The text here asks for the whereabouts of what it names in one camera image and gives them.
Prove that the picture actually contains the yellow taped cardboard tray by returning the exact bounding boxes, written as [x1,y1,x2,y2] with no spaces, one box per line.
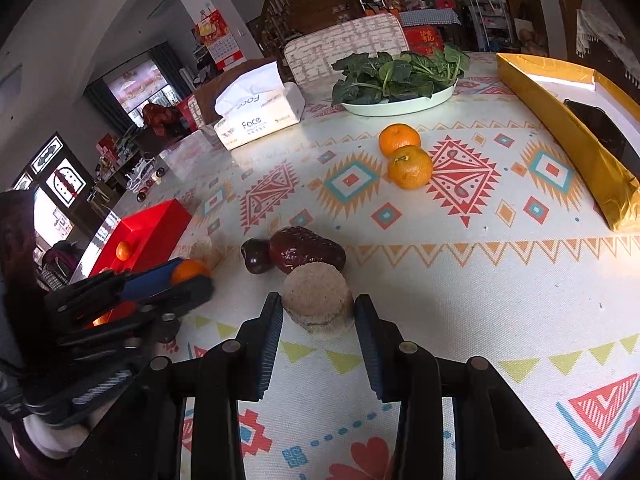
[496,52,640,233]

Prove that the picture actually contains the checkered cloth table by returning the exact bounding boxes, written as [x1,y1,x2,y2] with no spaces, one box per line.
[400,9,463,28]

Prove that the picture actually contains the cut sugarcane piece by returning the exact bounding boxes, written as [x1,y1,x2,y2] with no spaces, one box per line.
[190,237,223,271]

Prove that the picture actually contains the wooden staircase railing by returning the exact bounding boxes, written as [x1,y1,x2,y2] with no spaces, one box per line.
[247,0,306,56]

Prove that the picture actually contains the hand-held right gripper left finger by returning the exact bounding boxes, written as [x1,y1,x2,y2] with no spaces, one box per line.
[65,291,285,480]

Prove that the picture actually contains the patterned chair back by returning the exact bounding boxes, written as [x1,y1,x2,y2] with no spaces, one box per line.
[283,13,411,86]

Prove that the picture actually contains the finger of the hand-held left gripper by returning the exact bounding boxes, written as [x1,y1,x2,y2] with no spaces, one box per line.
[44,258,186,319]
[56,275,217,357]

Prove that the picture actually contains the small dark red date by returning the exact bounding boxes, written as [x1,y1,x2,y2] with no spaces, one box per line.
[241,238,275,276]

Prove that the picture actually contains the pale green oval plate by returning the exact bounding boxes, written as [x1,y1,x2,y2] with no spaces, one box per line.
[340,80,458,117]

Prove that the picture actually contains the white shelf rack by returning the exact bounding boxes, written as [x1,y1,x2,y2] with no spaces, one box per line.
[470,0,516,53]

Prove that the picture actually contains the round tangerine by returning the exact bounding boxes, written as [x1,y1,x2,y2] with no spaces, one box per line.
[378,124,422,158]

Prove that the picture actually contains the red gift box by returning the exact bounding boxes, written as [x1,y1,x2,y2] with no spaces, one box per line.
[402,25,446,56]

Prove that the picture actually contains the large tangerine with stem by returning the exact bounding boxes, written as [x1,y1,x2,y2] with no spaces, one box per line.
[387,145,433,191]

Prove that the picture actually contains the white tissue box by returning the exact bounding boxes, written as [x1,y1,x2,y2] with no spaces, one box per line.
[200,59,306,152]

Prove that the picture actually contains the black smartphone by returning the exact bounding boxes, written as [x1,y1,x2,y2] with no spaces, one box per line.
[563,99,640,171]

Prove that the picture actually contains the beige cylindrical cake piece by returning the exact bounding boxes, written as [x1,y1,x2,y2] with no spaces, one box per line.
[281,261,355,338]

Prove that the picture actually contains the red wall calendar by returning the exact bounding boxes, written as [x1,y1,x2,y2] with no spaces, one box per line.
[192,10,241,61]

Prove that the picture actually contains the wrinkled red date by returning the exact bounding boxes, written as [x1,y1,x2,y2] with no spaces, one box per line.
[269,226,347,276]

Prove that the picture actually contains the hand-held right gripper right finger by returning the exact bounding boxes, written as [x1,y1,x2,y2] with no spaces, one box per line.
[353,294,576,480]

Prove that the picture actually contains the spinach leaves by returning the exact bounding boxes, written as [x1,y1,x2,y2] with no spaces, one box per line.
[331,42,472,106]

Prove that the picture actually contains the white fringed cloth table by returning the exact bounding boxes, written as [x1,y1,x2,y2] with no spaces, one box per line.
[575,7,640,61]

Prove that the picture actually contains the person's left forearm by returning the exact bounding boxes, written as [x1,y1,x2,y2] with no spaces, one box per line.
[10,410,96,480]

